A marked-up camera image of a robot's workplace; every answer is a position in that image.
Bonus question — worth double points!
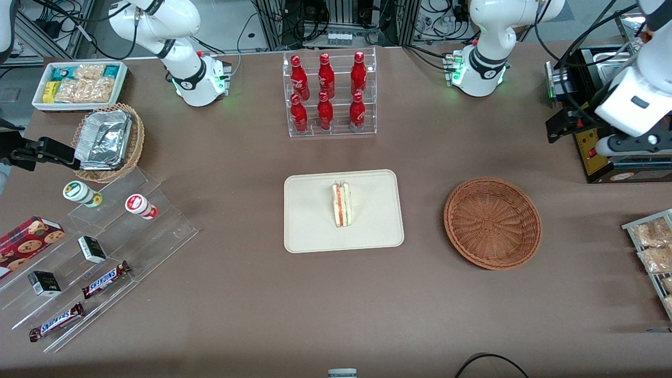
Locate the triangular sandwich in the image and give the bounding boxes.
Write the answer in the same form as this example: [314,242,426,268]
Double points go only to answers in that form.
[330,180,353,228]

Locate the light wicker basket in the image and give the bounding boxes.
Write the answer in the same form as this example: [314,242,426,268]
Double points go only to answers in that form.
[71,103,145,184]

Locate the round brown wicker basket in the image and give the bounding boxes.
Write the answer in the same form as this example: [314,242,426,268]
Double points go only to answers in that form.
[444,177,542,271]

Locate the tray of packaged crackers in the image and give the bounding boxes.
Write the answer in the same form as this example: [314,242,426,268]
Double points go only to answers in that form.
[622,208,672,322]

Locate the beige plastic tray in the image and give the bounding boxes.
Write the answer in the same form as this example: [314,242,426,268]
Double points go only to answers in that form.
[283,169,405,254]

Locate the green lid cup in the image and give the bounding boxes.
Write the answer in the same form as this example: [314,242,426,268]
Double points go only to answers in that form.
[62,180,103,208]

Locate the aluminium foil containers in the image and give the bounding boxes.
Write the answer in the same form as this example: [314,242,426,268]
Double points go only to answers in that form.
[74,109,133,171]

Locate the white rectangular snack bin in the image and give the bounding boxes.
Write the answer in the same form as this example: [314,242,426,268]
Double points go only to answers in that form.
[31,61,128,112]

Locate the black hot food display case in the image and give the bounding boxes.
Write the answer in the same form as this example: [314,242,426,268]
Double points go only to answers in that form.
[545,10,672,184]

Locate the large clear cracker bag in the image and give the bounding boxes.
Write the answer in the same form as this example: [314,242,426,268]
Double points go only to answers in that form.
[55,77,117,104]

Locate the red cookie box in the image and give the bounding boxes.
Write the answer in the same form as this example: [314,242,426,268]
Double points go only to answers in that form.
[0,216,66,279]

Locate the small clear cracker bag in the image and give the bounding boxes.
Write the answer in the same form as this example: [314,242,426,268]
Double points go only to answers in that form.
[73,64,106,81]

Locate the red lid cup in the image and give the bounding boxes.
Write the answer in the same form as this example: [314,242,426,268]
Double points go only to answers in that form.
[125,194,159,220]

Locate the small black box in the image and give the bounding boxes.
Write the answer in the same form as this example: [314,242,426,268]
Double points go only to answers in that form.
[27,271,62,298]
[78,236,108,264]

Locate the clear acrylic step stand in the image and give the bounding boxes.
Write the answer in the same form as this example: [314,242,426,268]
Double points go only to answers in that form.
[0,167,199,353]

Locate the snickers bar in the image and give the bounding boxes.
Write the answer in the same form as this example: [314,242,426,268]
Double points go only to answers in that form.
[81,260,132,300]
[29,302,86,343]

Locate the aluminium equipment rack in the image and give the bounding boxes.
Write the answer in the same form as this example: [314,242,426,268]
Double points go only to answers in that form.
[252,0,421,50]

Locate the red cola bottle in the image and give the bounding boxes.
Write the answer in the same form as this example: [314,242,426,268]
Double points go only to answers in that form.
[290,93,309,134]
[318,52,335,99]
[317,91,334,131]
[290,55,310,101]
[349,92,366,132]
[350,51,368,98]

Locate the clear acrylic bottle rack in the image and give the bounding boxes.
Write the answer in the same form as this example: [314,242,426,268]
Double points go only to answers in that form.
[282,47,377,138]

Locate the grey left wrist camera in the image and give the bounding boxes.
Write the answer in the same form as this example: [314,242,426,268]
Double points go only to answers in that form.
[595,133,672,158]

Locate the black cable loop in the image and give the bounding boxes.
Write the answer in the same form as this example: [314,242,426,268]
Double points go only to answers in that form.
[454,353,531,378]

